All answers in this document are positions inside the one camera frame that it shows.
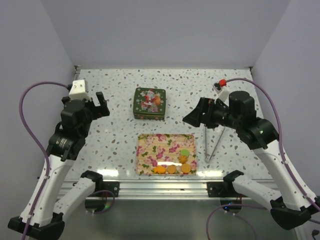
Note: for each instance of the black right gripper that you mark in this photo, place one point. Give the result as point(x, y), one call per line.
point(195, 117)

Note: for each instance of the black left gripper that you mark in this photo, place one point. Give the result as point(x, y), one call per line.
point(102, 110)

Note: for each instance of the silver metal tongs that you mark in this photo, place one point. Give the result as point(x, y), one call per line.
point(212, 137)

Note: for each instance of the gold tin lid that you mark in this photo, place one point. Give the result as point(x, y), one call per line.
point(149, 99)

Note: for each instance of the floral cookie tin box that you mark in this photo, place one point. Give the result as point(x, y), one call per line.
point(146, 115)

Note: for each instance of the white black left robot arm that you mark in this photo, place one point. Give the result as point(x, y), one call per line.
point(45, 215)

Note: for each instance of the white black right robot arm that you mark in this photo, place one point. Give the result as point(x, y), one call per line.
point(293, 203)

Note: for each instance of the green round cookie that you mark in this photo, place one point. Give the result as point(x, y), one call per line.
point(184, 152)

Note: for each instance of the swirl shell cookie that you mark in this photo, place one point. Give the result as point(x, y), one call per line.
point(183, 159)

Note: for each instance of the orange round cookie bottom right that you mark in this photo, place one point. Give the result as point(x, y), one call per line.
point(185, 168)

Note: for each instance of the orange round cookie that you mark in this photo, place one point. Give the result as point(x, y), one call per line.
point(185, 168)
point(171, 169)

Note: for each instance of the floral serving tray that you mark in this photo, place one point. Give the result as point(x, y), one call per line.
point(157, 149)

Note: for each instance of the orange round cookie bottom middle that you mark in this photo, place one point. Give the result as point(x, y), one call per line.
point(171, 169)

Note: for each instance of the orange fish cookie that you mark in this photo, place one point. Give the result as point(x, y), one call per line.
point(159, 170)

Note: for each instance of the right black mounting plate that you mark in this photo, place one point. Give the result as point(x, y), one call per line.
point(220, 189)

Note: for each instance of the black mounting plate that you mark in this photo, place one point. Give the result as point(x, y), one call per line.
point(220, 189)
point(112, 186)

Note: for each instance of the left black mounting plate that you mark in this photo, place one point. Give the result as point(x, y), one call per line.
point(112, 186)

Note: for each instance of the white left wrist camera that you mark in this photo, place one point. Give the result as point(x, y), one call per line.
point(79, 90)

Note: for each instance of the aluminium front rail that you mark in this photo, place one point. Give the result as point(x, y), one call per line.
point(152, 189)

